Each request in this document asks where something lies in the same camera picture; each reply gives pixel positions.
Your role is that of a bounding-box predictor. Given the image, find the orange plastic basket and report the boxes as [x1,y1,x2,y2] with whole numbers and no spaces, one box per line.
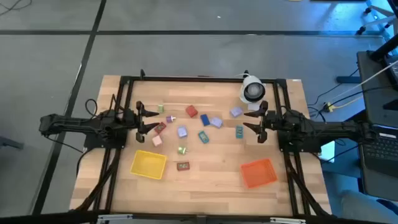
[239,157,279,189]

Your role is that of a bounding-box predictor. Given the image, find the white paper sheet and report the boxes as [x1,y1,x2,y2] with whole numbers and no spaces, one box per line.
[320,140,336,163]

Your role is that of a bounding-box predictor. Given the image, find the black side table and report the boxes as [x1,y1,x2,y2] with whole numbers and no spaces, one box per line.
[356,50,398,202]

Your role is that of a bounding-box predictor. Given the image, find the white cable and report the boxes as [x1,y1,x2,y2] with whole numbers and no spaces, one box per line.
[331,58,398,101]

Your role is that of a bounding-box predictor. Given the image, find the grey floor object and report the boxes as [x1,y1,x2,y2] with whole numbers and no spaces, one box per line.
[0,136,25,150]

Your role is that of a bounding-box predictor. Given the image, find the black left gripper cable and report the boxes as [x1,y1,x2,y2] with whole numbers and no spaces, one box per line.
[85,98,99,118]

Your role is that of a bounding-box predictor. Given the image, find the grey chair seat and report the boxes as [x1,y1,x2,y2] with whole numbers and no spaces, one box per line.
[340,189,398,224]

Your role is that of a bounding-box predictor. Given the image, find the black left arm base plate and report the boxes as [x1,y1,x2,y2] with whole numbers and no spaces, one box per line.
[83,126,128,149]

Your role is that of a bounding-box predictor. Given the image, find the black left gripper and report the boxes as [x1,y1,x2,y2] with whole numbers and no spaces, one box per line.
[123,101,160,144]

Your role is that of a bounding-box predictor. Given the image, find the black laptop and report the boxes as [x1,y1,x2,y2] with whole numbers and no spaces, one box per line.
[357,124,398,179]

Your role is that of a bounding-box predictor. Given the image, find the silver frame bracket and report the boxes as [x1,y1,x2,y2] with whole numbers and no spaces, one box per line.
[269,217,307,224]
[96,213,134,224]

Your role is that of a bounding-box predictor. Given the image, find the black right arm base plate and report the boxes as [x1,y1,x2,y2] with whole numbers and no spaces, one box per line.
[277,136,322,153]

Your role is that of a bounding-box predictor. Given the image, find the black monitor stand pole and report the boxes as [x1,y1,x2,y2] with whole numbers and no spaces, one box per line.
[368,34,398,62]

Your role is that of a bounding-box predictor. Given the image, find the yellow plastic basket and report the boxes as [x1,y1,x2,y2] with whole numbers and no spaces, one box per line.
[129,149,168,180]

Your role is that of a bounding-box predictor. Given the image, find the red rectangular box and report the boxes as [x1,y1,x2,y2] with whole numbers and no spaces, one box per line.
[185,105,199,118]

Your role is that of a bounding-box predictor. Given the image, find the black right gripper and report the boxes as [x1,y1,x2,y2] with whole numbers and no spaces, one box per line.
[243,100,280,144]

